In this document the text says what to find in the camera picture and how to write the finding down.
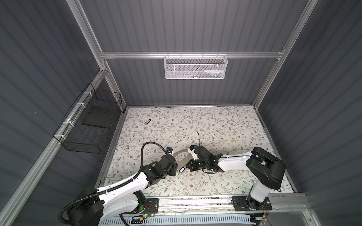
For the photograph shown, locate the white slotted cable duct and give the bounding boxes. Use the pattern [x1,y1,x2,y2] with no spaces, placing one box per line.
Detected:
[86,214,252,226]

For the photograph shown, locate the black corrugated cable conduit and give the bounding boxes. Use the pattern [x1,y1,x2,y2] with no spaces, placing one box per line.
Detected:
[58,141,168,225]

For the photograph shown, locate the white wire mesh basket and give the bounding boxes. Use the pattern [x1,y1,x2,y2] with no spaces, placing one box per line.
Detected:
[163,54,228,80]

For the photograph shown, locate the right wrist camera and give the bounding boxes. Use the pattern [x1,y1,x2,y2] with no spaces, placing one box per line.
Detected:
[188,145,199,161]

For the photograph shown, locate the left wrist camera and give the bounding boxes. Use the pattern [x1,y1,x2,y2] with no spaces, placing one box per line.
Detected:
[166,147,173,155]

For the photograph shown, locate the floral patterned table mat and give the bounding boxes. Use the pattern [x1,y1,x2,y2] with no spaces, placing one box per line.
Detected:
[104,106,275,197]

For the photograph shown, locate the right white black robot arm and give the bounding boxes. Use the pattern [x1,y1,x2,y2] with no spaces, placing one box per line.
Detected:
[185,145,286,211]

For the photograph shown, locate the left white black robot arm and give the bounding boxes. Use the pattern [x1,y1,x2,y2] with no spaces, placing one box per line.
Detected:
[66,154,177,226]

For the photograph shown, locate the markers in white basket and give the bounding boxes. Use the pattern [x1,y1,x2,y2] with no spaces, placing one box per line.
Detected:
[184,70,225,79]

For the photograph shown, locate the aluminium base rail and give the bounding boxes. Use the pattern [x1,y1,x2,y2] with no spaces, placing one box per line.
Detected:
[81,193,312,217]

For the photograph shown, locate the black wire mesh basket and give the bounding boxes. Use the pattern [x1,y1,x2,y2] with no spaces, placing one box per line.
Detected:
[53,85,122,154]

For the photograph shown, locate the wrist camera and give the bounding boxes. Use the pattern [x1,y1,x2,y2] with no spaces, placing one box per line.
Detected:
[188,145,199,161]
[166,147,173,155]

